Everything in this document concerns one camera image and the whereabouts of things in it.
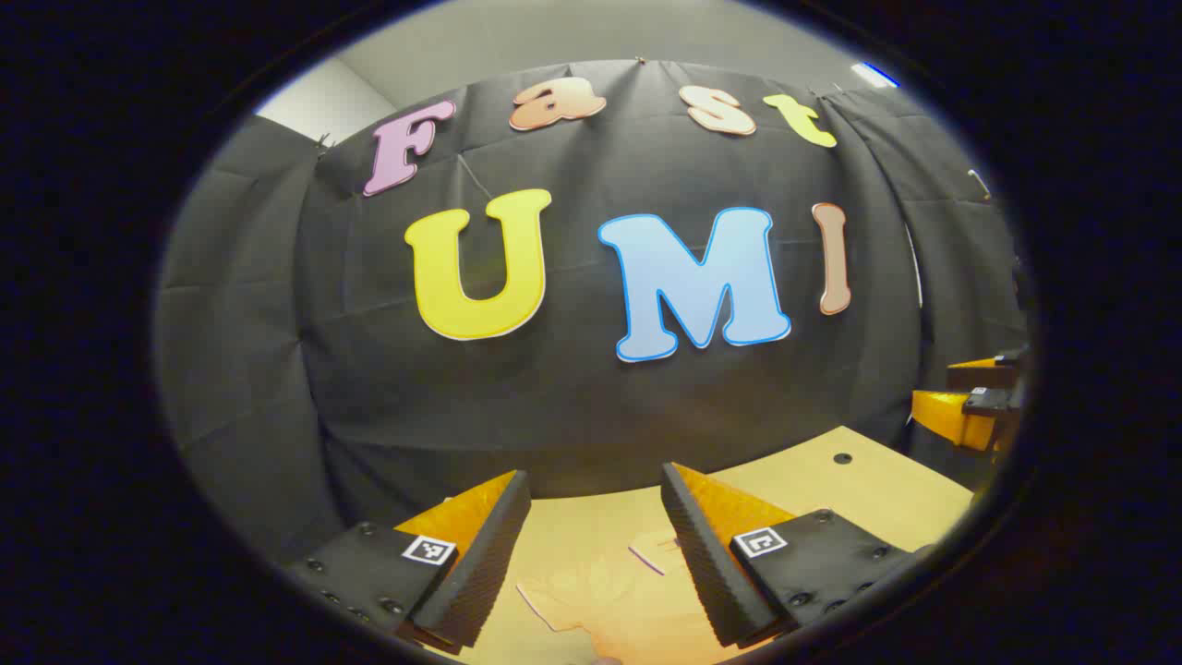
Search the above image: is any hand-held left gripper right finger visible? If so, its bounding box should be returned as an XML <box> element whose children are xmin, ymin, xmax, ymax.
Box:
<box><xmin>659</xmin><ymin>462</ymin><xmax>917</xmax><ymax>649</ymax></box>

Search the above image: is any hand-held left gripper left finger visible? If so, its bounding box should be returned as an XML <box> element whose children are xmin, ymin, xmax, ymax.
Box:
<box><xmin>282</xmin><ymin>469</ymin><xmax>533</xmax><ymax>655</ymax></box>

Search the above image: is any orange T-shirt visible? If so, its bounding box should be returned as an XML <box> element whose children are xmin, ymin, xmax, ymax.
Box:
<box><xmin>515</xmin><ymin>534</ymin><xmax>740</xmax><ymax>665</ymax></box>

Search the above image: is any black backdrop cloth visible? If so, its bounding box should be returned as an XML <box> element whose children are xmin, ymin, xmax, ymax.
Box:
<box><xmin>155</xmin><ymin>59</ymin><xmax>1031</xmax><ymax>564</ymax></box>

